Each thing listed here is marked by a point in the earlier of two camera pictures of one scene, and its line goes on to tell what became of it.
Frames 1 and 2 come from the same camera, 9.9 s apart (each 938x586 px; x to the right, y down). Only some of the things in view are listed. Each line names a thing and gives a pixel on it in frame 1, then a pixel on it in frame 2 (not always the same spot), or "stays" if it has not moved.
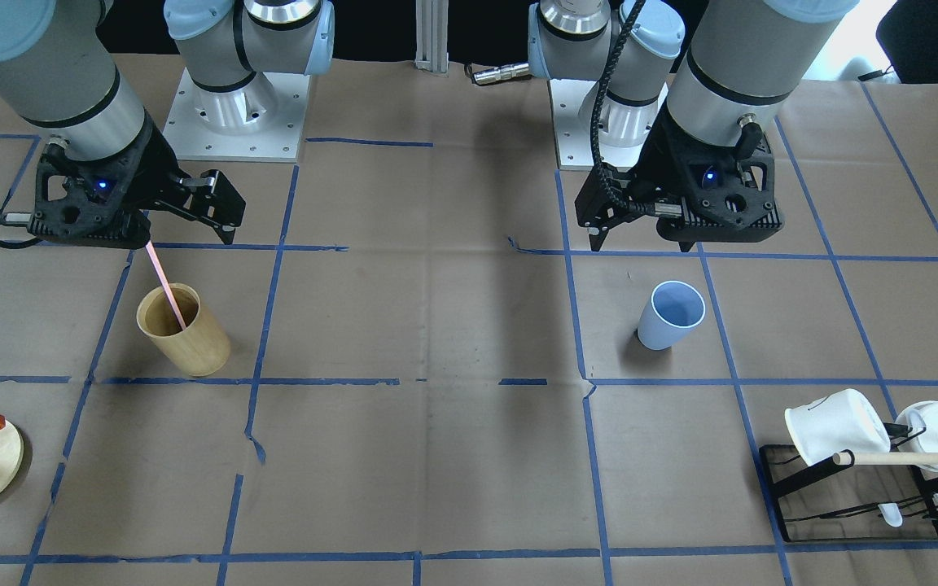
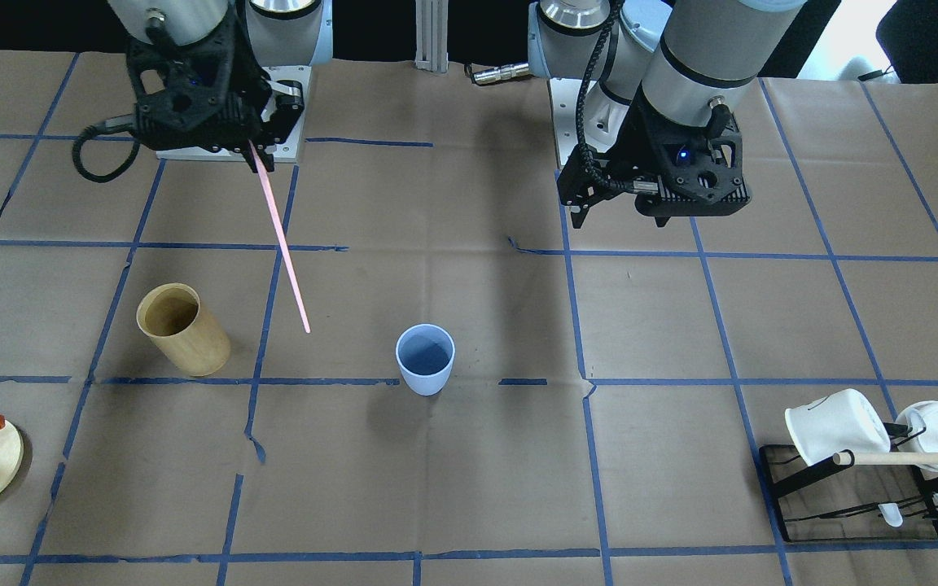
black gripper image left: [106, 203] to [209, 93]
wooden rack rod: [852, 459] stays
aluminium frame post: [432, 36] stays
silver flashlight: [495, 74] stays
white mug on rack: [822, 426] stays
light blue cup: [674, 307] to [426, 353]
